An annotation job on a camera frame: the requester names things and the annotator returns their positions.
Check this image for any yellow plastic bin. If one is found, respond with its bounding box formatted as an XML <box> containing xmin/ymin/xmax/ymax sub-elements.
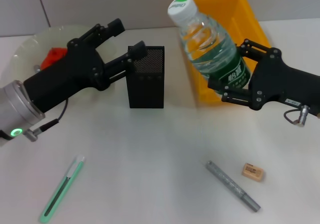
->
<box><xmin>178</xmin><ymin>0</ymin><xmax>272</xmax><ymax>102</ymax></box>

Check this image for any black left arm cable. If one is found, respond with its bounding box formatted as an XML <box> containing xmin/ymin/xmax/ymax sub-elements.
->
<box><xmin>23</xmin><ymin>98</ymin><xmax>70</xmax><ymax>142</ymax></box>

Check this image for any black mesh pen holder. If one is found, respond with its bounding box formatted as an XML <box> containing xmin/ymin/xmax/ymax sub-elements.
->
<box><xmin>124</xmin><ymin>45</ymin><xmax>165</xmax><ymax>109</ymax></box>

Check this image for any grey marker pen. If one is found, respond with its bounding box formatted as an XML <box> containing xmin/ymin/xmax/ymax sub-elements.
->
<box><xmin>204</xmin><ymin>160</ymin><xmax>262</xmax><ymax>213</ymax></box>

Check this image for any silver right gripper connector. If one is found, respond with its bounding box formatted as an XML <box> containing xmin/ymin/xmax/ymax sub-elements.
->
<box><xmin>294</xmin><ymin>104</ymin><xmax>312</xmax><ymax>128</ymax></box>

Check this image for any pale green glass fruit plate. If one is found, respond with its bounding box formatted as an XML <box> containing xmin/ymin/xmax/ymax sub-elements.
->
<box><xmin>11</xmin><ymin>24</ymin><xmax>118</xmax><ymax>85</ymax></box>

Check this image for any beige eraser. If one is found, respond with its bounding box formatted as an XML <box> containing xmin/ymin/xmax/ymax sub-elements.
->
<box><xmin>241</xmin><ymin>162</ymin><xmax>265</xmax><ymax>183</ymax></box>

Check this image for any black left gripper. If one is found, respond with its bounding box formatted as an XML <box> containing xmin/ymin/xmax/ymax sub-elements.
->
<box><xmin>23</xmin><ymin>18</ymin><xmax>147</xmax><ymax>111</ymax></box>

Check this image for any clear bottle with green label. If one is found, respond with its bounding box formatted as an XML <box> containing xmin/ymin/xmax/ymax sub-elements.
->
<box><xmin>167</xmin><ymin>0</ymin><xmax>252</xmax><ymax>95</ymax></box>

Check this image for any green utility knife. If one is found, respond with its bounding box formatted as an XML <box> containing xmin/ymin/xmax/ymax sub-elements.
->
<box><xmin>38</xmin><ymin>154</ymin><xmax>86</xmax><ymax>224</ymax></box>

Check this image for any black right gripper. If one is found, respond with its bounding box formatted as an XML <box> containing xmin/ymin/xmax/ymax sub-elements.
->
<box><xmin>207</xmin><ymin>39</ymin><xmax>320</xmax><ymax>117</ymax></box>

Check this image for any grey right arm cable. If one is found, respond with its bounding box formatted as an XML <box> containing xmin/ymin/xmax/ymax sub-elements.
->
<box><xmin>283</xmin><ymin>108</ymin><xmax>301</xmax><ymax>125</ymax></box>

